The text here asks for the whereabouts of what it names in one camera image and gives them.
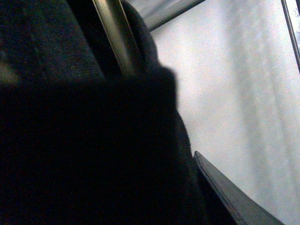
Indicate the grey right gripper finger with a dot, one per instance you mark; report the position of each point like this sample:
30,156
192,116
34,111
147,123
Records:
226,203

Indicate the dark garment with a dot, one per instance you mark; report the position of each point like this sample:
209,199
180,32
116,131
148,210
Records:
79,143

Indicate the grey rack lower bar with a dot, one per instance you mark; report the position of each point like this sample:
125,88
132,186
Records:
164,14

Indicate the grey rear perforated rack rail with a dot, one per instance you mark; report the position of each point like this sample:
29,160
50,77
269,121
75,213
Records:
291,10

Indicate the grey perforated rack rail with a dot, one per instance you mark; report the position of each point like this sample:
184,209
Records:
291,10
114,20

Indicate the grey front perforated rack rail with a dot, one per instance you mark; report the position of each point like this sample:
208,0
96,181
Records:
114,20

